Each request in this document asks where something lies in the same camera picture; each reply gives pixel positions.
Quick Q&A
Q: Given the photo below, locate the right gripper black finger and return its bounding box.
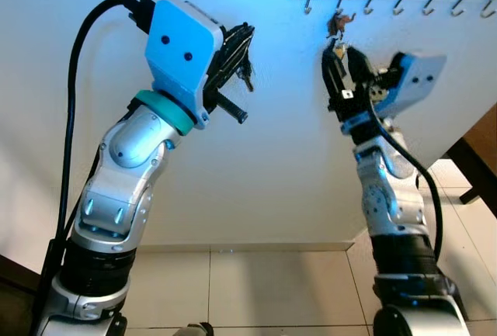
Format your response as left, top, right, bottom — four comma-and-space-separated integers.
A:
323, 49, 346, 113
346, 47, 375, 88

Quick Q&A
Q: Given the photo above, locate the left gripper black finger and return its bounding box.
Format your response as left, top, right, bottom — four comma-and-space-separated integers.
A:
208, 24, 254, 73
208, 33, 254, 92

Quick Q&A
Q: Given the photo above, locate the small key bunch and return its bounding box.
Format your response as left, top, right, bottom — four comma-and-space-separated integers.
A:
239, 61, 255, 92

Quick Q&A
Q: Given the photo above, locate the small brown keychain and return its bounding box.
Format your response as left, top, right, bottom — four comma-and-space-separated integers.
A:
326, 10, 356, 61

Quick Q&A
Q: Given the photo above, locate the dark brown table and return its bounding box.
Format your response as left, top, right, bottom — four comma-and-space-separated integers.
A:
447, 103, 497, 213

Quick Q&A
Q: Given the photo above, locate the black robot foot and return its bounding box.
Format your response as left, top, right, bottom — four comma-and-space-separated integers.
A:
172, 322, 214, 336

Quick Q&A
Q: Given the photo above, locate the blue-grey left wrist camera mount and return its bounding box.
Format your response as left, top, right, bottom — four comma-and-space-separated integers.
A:
144, 0, 228, 130

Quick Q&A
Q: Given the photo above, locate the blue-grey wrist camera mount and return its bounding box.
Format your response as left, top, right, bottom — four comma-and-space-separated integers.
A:
374, 51, 448, 120
144, 0, 228, 130

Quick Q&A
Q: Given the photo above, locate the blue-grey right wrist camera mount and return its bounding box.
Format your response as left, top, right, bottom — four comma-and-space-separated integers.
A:
374, 51, 448, 120

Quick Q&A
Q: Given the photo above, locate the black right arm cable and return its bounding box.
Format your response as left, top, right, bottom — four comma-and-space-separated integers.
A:
361, 92, 445, 267

